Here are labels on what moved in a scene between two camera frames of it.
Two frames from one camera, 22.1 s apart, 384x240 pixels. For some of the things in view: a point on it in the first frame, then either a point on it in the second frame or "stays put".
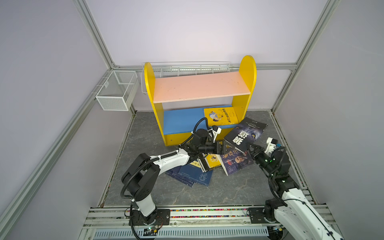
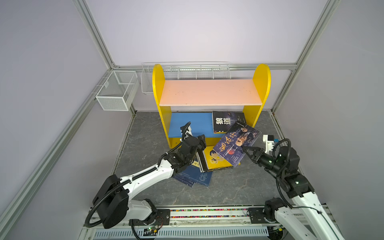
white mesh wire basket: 119,91 stays put
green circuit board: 150,231 stays put
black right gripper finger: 255,150 stays put
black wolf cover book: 246,134 to 223,121
